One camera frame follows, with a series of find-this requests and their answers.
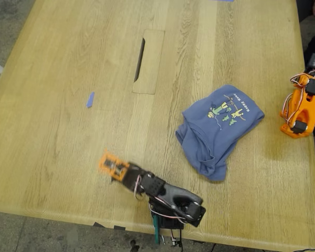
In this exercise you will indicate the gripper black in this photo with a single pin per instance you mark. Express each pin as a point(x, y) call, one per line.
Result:
point(115, 166)

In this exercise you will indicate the black tape patch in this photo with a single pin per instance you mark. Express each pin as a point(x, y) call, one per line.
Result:
point(119, 228)
point(98, 224)

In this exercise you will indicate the small blue tape piece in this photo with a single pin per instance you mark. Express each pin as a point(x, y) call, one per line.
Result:
point(90, 100)

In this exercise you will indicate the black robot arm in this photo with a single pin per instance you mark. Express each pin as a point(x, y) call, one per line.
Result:
point(178, 197)

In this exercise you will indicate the green table clamp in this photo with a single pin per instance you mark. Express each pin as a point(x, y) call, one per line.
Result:
point(156, 231)

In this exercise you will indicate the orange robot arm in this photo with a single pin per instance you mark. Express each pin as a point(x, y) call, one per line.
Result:
point(300, 115)

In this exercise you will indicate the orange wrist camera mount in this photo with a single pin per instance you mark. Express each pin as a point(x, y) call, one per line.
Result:
point(111, 165)

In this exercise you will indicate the long blue tape strip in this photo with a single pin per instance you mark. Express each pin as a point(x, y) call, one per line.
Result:
point(222, 0)

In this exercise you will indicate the blue printed T-shirt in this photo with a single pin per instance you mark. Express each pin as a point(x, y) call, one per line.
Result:
point(212, 136)

